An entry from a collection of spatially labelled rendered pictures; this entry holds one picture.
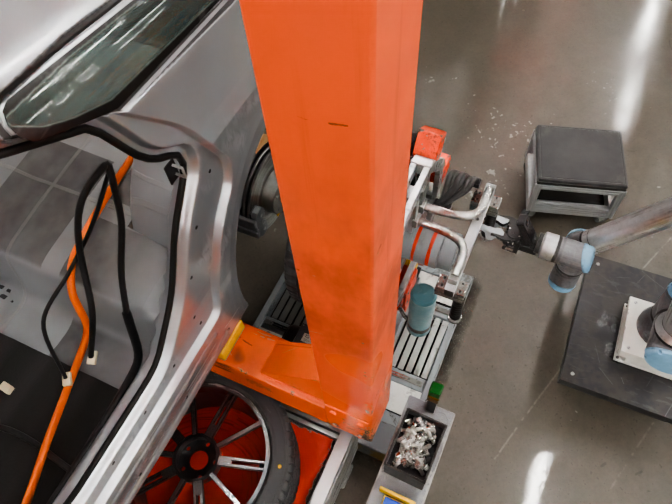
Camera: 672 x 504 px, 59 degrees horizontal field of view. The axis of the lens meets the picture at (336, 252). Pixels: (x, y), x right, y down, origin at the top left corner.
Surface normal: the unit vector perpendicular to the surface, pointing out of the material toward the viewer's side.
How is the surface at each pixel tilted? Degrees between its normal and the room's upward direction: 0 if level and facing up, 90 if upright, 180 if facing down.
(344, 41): 90
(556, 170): 0
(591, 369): 0
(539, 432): 0
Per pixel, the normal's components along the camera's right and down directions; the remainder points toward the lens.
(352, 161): -0.41, 0.78
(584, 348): -0.05, -0.53
